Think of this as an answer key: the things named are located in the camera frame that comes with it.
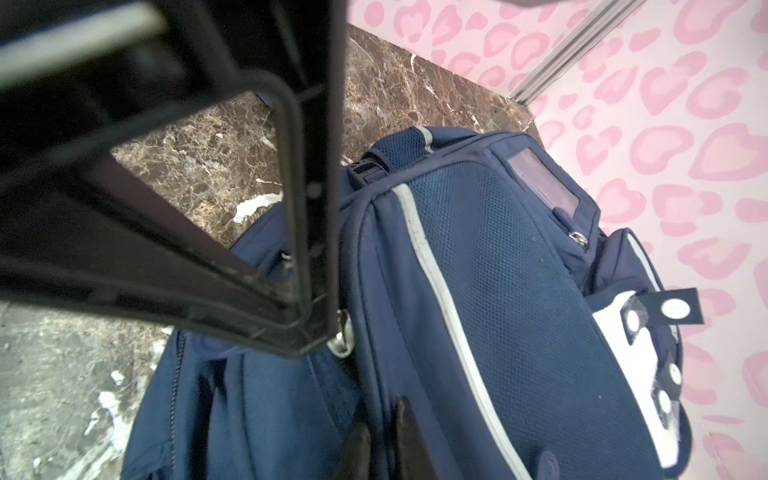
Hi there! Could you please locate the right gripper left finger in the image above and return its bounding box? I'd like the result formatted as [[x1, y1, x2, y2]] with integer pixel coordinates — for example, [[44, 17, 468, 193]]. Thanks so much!
[[332, 422, 372, 480]]

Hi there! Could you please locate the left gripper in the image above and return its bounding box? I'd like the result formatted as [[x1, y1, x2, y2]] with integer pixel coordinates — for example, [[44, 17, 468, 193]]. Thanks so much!
[[0, 0, 277, 157]]

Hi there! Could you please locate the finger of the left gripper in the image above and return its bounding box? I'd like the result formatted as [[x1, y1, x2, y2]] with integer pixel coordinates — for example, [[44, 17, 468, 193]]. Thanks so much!
[[1, 158, 300, 336], [239, 1, 347, 357]]

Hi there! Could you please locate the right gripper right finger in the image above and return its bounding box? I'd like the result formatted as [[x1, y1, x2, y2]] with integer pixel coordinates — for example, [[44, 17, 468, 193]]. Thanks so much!
[[394, 397, 437, 480]]

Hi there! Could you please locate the navy blue student backpack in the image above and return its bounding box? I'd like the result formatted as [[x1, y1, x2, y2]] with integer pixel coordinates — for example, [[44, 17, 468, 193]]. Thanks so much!
[[121, 127, 703, 479]]

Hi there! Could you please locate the aluminium frame post right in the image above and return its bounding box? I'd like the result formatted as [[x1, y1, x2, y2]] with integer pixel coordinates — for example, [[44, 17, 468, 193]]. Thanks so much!
[[507, 0, 645, 106]]

